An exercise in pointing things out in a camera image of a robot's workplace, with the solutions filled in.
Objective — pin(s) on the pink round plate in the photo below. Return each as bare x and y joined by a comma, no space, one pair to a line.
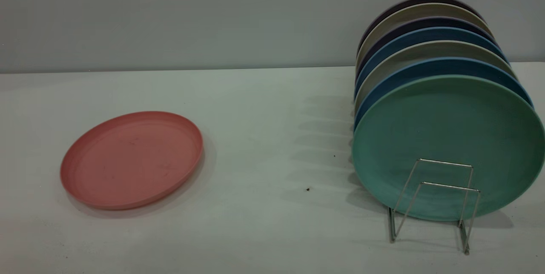
132,163

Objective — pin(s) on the blue round plate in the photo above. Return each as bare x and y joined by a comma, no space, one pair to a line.
430,33
438,66

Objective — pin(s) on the beige round plate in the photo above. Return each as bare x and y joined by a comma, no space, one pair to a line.
434,48
421,10

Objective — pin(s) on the green round plate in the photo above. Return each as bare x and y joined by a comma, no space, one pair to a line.
451,129

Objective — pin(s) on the dark purple round plate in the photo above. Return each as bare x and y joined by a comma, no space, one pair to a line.
419,0
425,21

